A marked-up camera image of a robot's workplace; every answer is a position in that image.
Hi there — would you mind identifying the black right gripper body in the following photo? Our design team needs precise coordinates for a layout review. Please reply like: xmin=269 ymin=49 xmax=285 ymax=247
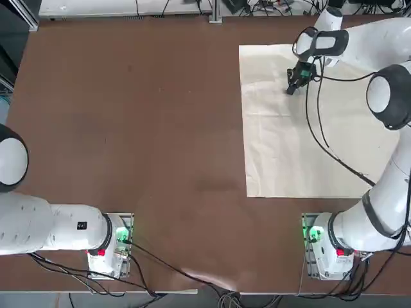
xmin=292 ymin=60 xmax=319 ymax=86

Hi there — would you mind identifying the beige tablecloth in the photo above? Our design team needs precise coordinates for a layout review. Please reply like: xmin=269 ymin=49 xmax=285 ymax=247
xmin=238 ymin=43 xmax=402 ymax=199

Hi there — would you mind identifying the white panel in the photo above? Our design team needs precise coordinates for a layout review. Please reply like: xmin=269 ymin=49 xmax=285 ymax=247
xmin=38 ymin=0 xmax=213 ymax=17

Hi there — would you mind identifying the dark cabinet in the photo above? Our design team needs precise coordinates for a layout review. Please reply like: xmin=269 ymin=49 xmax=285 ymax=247
xmin=0 ymin=0 xmax=20 ymax=94

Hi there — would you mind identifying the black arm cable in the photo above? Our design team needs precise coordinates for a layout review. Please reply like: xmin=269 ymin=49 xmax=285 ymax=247
xmin=316 ymin=56 xmax=332 ymax=151
xmin=304 ymin=56 xmax=376 ymax=187
xmin=313 ymin=56 xmax=378 ymax=81

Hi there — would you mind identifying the aluminium profile post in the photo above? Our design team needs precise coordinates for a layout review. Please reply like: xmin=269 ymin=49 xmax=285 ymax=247
xmin=209 ymin=0 xmax=223 ymax=24

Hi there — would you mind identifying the thin grey wire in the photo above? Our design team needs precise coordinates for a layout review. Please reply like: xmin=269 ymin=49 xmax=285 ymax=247
xmin=297 ymin=253 xmax=306 ymax=295

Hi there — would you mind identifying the long black power cable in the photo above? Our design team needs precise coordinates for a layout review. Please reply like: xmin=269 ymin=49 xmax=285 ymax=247
xmin=123 ymin=239 xmax=239 ymax=292

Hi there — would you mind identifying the black base cable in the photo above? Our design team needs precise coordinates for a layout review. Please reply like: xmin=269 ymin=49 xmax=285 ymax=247
xmin=29 ymin=252 xmax=155 ymax=296
xmin=320 ymin=237 xmax=411 ymax=302

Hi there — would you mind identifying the grey cable bundle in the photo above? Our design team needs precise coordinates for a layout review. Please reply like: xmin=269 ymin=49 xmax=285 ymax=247
xmin=218 ymin=290 xmax=283 ymax=308

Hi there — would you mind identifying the aluminium edge rail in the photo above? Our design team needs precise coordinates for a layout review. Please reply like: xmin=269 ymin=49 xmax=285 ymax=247
xmin=154 ymin=288 xmax=198 ymax=295

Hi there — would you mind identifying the aluminium frame bar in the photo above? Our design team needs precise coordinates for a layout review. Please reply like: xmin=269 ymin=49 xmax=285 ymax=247
xmin=8 ymin=0 xmax=40 ymax=32

